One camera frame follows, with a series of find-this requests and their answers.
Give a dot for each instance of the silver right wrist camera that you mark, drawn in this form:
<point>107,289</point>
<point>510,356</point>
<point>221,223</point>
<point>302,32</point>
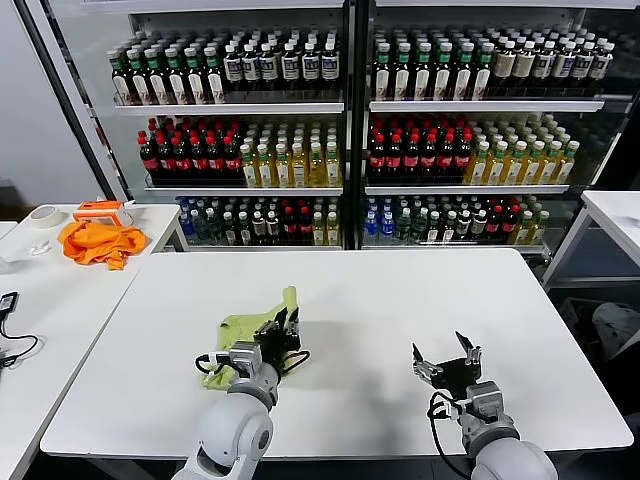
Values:
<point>486,400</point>

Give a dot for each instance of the red cap cola bottle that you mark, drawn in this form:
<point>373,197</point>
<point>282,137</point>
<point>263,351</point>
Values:
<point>428,159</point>
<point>305,227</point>
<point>494,222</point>
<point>232,160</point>
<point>199,160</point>
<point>216,160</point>
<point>183,160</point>
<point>149,160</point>
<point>445,159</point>
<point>509,222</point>
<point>411,159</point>
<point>376,159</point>
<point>393,159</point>
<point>166,160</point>
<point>290,227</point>
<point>462,159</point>

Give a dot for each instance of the drinks display shelf rack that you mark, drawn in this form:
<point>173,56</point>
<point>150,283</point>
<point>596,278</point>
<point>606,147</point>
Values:
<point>356,125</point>

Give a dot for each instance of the yellow tea bottle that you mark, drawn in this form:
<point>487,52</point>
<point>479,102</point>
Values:
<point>548,167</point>
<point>531,167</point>
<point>249,170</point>
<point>283,170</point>
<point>299,169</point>
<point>265,170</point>
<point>333,169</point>
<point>479,167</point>
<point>332,231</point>
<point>539,229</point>
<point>524,229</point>
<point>316,169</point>
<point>514,167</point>
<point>565,167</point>
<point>496,167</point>
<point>318,231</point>

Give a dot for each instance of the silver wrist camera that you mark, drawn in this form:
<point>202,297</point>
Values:
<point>486,400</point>
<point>245,360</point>

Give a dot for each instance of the white cap beige label bottle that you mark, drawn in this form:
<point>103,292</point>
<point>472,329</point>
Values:
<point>524,64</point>
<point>505,64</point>

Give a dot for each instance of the orange and white box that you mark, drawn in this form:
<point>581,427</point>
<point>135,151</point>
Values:
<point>100,210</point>

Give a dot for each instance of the white cap blue label bottle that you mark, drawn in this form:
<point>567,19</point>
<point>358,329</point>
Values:
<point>600,65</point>
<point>582,65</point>
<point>310,66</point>
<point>544,64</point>
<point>269,67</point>
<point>233,67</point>
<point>330,66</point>
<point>564,65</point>
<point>251,67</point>
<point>290,67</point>

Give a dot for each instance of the blue label water bottle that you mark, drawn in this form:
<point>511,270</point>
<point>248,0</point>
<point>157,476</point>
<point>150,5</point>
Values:
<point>370,226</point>
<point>386,226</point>
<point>186,225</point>

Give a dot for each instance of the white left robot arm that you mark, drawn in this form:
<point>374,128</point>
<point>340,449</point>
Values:
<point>235,430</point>

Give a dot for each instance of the green cap dark bottle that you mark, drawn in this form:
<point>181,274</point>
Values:
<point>177,82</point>
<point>403,75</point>
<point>483,75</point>
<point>215,82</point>
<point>383,75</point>
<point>122,82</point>
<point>423,75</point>
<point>158,82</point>
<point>196,82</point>
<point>464,75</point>
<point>444,75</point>
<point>140,82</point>

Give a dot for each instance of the grey fabric bundle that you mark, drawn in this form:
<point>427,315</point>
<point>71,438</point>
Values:
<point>615,325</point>

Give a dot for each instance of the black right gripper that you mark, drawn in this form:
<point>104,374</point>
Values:
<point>457,374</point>

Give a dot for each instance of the white side table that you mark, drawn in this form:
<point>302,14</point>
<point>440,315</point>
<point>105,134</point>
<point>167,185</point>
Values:
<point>615,210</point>
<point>60,310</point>

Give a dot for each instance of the yellow-green t-shirt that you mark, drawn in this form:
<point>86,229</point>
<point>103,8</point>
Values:
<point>245,325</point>

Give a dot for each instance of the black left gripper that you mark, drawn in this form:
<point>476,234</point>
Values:
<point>277,345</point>

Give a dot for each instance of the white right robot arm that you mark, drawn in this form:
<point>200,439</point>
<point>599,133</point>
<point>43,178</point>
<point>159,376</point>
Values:
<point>515,460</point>

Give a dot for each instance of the small white plastic piece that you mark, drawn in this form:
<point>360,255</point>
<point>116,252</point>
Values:
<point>39,246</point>

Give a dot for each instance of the black slanted frame bar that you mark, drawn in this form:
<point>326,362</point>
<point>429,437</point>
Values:
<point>72,100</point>

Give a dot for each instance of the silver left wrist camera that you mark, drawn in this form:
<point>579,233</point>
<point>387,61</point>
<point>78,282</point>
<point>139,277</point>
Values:
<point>245,360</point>

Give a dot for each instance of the beige masking tape roll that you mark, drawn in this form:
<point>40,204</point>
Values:
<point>45,216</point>

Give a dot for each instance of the black power adapter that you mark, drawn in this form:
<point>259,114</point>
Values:
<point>8,301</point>

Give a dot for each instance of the crumpled orange cloth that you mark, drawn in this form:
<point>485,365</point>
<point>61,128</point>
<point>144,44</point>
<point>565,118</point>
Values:
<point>100,242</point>

